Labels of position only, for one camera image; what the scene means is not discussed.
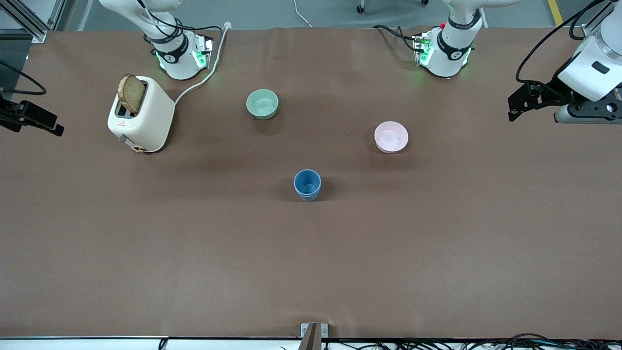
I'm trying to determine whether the aluminium frame corner post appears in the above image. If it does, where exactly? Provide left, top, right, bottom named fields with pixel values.
left=582, top=0, right=622, bottom=39

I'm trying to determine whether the aluminium frame profile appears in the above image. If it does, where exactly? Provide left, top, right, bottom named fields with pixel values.
left=0, top=0, right=66, bottom=43

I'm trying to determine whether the cream white toaster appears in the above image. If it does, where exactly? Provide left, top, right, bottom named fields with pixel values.
left=107, top=75, right=175, bottom=154

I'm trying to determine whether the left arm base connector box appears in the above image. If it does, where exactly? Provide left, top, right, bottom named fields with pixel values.
left=413, top=32, right=434, bottom=67

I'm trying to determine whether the white toaster power cable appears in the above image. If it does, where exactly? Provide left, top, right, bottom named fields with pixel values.
left=174, top=22, right=232, bottom=105

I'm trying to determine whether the brown bread slice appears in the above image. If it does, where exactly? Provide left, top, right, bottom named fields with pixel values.
left=118, top=73, right=146, bottom=115

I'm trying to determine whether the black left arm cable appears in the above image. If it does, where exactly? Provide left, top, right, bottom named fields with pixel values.
left=516, top=0, right=608, bottom=84

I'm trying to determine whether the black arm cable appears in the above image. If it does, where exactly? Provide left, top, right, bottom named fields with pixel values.
left=0, top=61, right=47, bottom=96
left=516, top=0, right=608, bottom=84

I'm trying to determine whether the green bowl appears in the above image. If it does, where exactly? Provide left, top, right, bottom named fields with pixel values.
left=245, top=89, right=279, bottom=120

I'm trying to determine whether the black cable bundle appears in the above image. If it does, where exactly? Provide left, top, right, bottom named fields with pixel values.
left=279, top=333, right=622, bottom=350

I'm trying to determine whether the metal table bracket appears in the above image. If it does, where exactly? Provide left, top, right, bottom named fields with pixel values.
left=300, top=323, right=328, bottom=350

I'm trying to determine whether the pink bowl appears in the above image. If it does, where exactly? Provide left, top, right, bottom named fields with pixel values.
left=374, top=121, right=409, bottom=154

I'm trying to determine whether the white floor cable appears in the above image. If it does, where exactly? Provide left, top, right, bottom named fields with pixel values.
left=292, top=0, right=312, bottom=28

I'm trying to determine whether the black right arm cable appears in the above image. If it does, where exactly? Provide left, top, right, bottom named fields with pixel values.
left=0, top=61, right=47, bottom=96

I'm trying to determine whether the black base power cable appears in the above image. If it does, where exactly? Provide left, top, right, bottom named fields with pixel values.
left=373, top=24, right=419, bottom=52

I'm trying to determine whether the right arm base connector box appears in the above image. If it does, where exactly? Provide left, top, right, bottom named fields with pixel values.
left=193, top=35, right=214, bottom=70

